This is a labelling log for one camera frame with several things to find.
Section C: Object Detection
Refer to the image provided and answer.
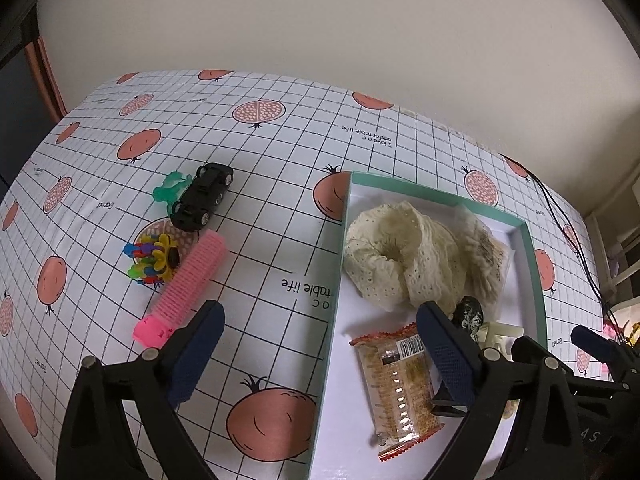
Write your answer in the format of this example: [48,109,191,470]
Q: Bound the cream plastic hair clip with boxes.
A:
[474,320,526,418]

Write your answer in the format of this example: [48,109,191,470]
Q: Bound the black patterned candy wrapper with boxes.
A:
[451,296,484,338]

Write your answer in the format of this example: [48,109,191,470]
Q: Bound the biscuit snack packet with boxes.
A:
[349,323,444,462]

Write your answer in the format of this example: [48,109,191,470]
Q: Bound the pink hair roller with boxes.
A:
[132,230,228,349]

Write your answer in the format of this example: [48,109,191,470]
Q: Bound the colourful plastic clips bundle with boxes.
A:
[122,233,180,288]

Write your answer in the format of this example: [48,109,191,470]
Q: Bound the cotton swabs plastic bag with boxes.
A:
[454,205,514,308]

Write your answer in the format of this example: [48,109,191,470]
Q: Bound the cream lace scrunchie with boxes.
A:
[343,202,468,315]

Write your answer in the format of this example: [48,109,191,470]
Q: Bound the black toy car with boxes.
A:
[169,162,234,232]

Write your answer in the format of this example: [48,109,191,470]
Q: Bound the green plastic toy figure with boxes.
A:
[152,171,193,208]

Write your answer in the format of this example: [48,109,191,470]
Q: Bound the teal shallow box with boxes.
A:
[308,172,547,479]

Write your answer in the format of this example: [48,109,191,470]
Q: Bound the white wooden shelf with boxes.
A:
[585,164,639,306]

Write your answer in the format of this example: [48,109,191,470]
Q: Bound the pomegranate grid tablecloth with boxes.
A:
[1,70,605,479]

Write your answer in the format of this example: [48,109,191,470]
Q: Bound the black cable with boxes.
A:
[502,154,632,346]

